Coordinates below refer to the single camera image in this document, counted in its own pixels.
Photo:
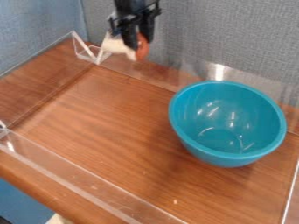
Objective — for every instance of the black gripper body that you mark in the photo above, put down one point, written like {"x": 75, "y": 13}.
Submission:
{"x": 131, "y": 10}

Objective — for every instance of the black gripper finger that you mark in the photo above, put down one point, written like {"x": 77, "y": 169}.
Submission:
{"x": 147, "y": 27}
{"x": 128, "y": 34}

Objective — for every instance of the brown cap toy mushroom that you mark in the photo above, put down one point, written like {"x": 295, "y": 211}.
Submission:
{"x": 113, "y": 45}

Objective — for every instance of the blue plastic bowl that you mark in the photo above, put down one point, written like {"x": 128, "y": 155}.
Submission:
{"x": 227, "y": 122}

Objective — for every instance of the clear acrylic table barrier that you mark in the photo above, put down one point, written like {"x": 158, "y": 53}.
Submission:
{"x": 88, "y": 146}

